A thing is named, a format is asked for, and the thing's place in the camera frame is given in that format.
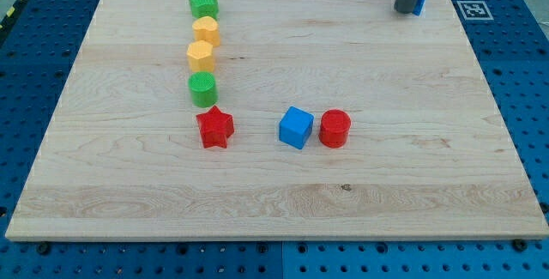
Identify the small blue block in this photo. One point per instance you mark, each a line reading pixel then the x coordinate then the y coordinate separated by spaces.
pixel 418 7

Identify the green cylinder block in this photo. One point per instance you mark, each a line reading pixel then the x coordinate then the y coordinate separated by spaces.
pixel 203 89

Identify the red star block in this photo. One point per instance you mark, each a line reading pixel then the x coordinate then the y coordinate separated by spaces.
pixel 215 127

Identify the green star block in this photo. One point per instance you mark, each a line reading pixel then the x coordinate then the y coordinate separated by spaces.
pixel 202 8

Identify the black yellow hazard tape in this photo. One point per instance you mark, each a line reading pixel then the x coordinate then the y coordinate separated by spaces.
pixel 12 14

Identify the blue cube block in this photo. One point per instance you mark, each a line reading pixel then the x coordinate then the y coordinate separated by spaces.
pixel 295 127

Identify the yellow heart block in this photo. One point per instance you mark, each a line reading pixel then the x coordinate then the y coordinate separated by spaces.
pixel 206 28

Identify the white fiducial marker tag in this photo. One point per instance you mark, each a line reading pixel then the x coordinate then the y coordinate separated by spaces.
pixel 474 10

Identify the light wooden board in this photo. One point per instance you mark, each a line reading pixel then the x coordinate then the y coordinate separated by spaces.
pixel 428 155

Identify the red cylinder block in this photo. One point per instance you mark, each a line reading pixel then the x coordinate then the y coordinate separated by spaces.
pixel 334 128

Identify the yellow hexagon block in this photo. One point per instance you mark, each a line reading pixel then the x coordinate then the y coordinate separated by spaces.
pixel 200 55

